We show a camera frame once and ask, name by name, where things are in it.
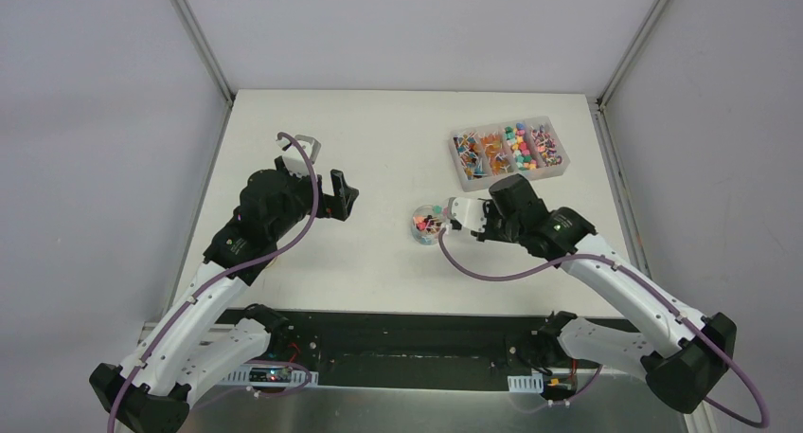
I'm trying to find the clear plastic round jar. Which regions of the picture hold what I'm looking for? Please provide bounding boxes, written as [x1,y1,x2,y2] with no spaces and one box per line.
[410,205,448,247]

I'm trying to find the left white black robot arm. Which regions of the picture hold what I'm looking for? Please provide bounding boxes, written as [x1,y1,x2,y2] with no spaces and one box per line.
[89,164,359,432]

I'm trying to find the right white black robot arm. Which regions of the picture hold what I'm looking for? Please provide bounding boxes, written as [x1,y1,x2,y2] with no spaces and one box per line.
[451,174,737,414]

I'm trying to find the candies inside jar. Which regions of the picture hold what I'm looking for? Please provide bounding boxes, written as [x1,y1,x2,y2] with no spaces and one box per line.
[414,208,445,245]

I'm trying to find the clear divided candy box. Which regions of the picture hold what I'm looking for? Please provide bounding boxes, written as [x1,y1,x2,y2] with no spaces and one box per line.
[447,116,570,192]

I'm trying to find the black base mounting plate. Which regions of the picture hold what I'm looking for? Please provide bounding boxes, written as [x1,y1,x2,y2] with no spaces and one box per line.
[213,307,598,394]

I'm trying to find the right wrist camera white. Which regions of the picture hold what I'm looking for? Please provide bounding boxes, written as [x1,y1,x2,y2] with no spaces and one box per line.
[445,197,488,233]

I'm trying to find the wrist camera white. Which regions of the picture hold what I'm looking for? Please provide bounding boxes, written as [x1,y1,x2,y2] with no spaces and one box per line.
[445,197,488,233]
[277,134,321,177]

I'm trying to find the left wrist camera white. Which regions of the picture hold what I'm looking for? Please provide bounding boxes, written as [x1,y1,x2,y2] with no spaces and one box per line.
[277,134,321,177]

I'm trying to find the right white cable duct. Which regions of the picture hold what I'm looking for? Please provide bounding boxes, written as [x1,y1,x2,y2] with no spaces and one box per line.
[507,373,544,394]

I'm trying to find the white cable duct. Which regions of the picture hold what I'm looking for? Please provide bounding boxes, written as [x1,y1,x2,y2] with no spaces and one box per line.
[507,373,544,394]
[219,365,318,388]

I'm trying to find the left white cable duct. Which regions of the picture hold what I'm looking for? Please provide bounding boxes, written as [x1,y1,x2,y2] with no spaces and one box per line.
[219,365,318,388]

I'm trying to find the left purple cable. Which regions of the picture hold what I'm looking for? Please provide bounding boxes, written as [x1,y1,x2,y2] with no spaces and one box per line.
[106,131,321,433]

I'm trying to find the purple cable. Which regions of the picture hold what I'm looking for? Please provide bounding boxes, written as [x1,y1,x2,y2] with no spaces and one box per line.
[106,131,321,433]
[437,227,772,430]

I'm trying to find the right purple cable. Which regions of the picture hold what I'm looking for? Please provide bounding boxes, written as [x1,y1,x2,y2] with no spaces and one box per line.
[437,227,772,430]

